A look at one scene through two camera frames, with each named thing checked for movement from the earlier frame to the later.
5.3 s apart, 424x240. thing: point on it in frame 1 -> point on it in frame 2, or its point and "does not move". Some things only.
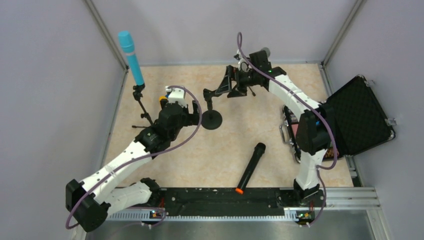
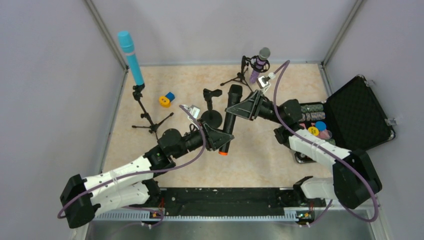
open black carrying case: x=358 y=119 does not move
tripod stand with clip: x=137 y=94 does not move
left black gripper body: x=192 y=114 -> x=205 y=135
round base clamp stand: x=211 y=119 does not move
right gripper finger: x=226 y=84 -> x=248 y=108
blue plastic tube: x=127 y=42 does not move
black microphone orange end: x=258 y=154 -> x=235 y=96
